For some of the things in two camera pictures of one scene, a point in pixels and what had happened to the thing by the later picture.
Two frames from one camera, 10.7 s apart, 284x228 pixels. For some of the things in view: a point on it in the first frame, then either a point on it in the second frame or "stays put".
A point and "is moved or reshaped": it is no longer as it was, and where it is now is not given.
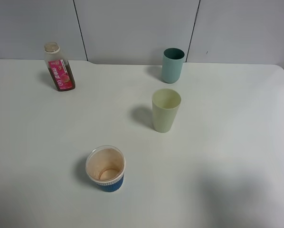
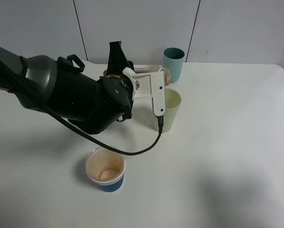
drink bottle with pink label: [59, 69] is moved or reshaped
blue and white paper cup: [105, 166] stays put
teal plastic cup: [172, 61] stays put
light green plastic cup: [165, 103] stays put
